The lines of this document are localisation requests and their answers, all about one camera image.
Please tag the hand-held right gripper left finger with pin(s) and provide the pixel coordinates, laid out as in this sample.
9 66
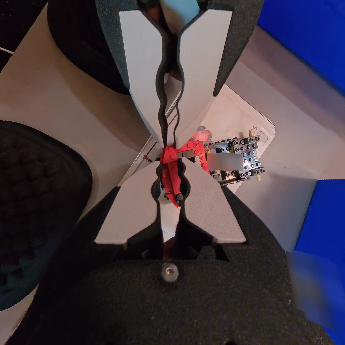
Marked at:
129 215

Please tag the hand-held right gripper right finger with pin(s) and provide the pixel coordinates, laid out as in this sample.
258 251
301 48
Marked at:
213 213

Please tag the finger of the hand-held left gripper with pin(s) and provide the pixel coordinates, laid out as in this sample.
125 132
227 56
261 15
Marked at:
202 59
140 59

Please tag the blue plastic bin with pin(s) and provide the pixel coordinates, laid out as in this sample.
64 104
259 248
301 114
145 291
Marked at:
323 226
307 38

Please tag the red and black lego car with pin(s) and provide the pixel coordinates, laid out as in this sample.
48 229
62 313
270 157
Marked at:
248 156

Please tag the lego instruction booklet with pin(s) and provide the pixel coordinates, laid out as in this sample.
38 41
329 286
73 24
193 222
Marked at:
242 113

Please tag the black quilted pad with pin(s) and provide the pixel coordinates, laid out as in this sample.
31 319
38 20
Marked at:
81 48
38 215

